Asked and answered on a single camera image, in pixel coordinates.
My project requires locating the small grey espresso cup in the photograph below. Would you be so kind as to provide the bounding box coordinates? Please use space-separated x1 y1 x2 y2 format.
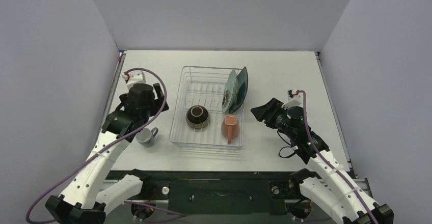
135 127 159 148

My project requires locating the pink floral ceramic mug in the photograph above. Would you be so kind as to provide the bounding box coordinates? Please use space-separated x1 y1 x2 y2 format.
221 115 240 145

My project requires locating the dark teal square plate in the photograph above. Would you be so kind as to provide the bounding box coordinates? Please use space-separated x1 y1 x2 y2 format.
229 67 249 114

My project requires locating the light blue floral round plate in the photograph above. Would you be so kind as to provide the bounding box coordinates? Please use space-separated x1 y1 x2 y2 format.
222 70 238 113

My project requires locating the tan bowl with patterned rim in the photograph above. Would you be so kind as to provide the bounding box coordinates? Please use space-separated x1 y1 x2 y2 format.
185 105 210 129

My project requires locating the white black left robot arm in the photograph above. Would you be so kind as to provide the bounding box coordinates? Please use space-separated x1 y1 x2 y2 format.
45 82 169 223

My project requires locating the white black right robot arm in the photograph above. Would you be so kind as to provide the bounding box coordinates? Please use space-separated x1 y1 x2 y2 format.
251 98 394 223

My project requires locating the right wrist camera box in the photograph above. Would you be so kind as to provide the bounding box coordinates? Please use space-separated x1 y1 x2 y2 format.
282 90 303 109

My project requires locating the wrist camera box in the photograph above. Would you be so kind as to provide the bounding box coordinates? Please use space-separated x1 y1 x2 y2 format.
282 90 303 109
121 70 146 90

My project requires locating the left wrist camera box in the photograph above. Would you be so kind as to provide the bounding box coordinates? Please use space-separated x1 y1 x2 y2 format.
121 70 146 90

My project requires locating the white wire dish rack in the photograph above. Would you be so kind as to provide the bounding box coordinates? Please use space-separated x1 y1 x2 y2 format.
169 66 245 151

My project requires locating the black table front rail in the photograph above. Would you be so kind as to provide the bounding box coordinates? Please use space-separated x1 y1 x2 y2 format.
101 170 341 216

